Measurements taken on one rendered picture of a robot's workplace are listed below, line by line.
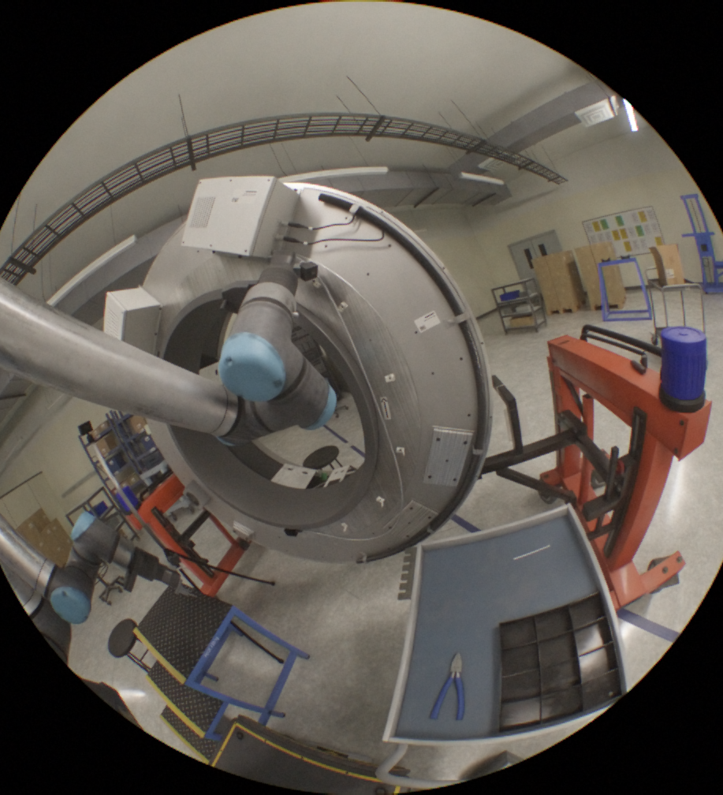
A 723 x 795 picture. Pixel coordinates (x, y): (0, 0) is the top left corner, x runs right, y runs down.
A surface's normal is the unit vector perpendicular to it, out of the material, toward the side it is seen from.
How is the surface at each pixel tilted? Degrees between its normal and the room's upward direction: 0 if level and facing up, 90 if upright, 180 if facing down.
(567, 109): 90
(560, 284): 90
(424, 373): 90
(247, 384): 122
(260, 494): 37
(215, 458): 74
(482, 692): 0
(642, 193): 90
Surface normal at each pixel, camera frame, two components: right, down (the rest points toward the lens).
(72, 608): 0.77, -0.07
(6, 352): 0.67, 0.61
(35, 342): 0.92, 0.11
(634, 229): -0.83, 0.46
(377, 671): -0.39, -0.88
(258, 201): -0.22, 0.36
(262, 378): 0.00, 0.79
